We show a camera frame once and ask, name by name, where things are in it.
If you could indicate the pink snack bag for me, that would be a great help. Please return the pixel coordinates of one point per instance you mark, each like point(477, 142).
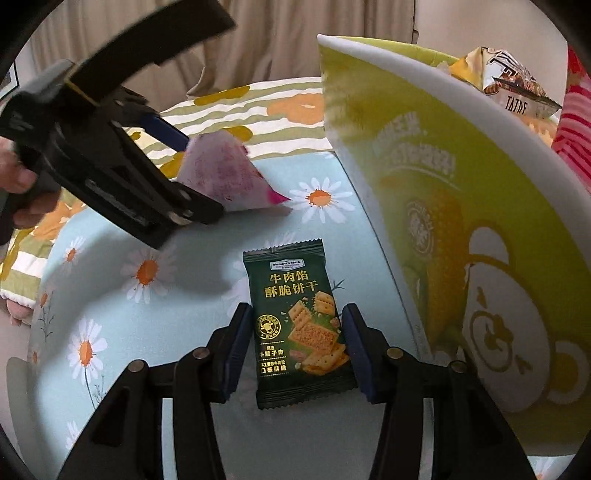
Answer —
point(218, 166)

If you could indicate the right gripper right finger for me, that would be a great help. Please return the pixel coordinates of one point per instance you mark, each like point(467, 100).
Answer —
point(471, 437)

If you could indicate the framed landscape picture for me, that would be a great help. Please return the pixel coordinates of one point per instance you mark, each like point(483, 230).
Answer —
point(10, 82)

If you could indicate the red striped snack bag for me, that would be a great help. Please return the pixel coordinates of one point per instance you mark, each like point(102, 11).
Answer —
point(572, 141)

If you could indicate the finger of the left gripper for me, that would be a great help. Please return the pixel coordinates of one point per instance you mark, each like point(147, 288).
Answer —
point(171, 203)
point(164, 132)

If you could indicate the gold snack bag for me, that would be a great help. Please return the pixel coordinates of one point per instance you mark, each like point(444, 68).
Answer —
point(505, 80)

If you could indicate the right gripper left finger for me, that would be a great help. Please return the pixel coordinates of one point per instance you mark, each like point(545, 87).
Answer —
point(123, 439)

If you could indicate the beige curtain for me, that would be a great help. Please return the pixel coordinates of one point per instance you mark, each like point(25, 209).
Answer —
point(271, 40)

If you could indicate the green cardboard box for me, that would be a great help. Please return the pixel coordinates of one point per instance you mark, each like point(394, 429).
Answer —
point(485, 228)

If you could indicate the dark green cracker packet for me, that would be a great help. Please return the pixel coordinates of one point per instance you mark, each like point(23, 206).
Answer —
point(300, 349)

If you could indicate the floral striped blanket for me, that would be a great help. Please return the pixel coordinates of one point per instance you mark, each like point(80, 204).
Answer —
point(228, 131)

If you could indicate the person's left hand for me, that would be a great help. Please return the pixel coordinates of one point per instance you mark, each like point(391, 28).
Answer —
point(17, 179)

